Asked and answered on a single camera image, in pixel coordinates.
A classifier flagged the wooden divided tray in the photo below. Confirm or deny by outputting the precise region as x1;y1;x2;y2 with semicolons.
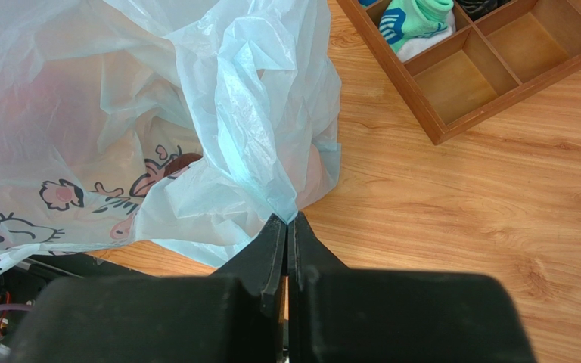
340;1;581;144

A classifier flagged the black patterned sock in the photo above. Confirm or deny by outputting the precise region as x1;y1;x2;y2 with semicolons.
456;0;510;20

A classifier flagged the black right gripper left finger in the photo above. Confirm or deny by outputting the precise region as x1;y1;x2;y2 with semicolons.
11;216;287;362

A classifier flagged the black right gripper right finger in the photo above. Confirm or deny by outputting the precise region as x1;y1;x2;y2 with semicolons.
287;214;536;362

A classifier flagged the teal blue sock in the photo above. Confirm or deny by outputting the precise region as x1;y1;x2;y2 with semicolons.
378;0;456;62

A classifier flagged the light blue plastic bag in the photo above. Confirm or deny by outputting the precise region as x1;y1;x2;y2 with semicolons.
0;1;341;274

